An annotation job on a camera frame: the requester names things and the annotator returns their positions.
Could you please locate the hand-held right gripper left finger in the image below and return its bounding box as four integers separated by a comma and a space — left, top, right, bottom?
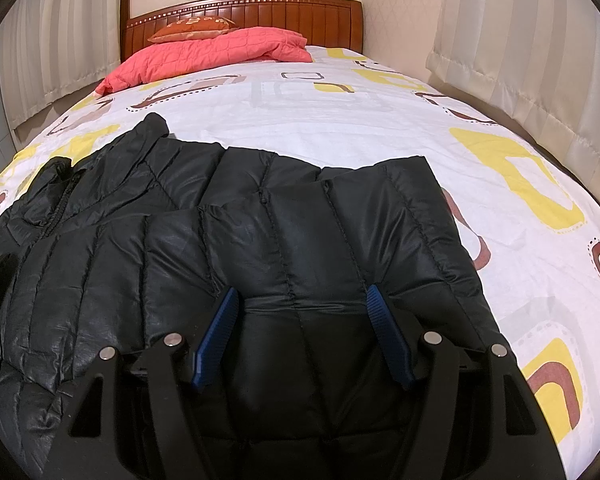
42, 287, 241, 480

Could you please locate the wooden headboard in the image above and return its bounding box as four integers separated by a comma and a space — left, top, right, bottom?
120, 0, 365, 63

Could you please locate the orange patterned pillow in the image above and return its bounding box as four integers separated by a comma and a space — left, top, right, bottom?
147, 15, 238, 44

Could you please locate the black puffer jacket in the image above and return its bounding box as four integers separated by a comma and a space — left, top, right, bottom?
0, 112, 518, 480

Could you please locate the cream striped curtain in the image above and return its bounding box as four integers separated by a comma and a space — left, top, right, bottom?
0, 0, 127, 133
425, 0, 600, 201

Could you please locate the bed with patterned sheet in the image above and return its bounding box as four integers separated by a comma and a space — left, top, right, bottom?
0, 44, 600, 480

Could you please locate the pink red pillow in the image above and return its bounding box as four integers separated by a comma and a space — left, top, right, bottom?
94, 26, 315, 97

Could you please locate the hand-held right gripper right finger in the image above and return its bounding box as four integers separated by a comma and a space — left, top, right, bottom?
366, 284, 568, 480

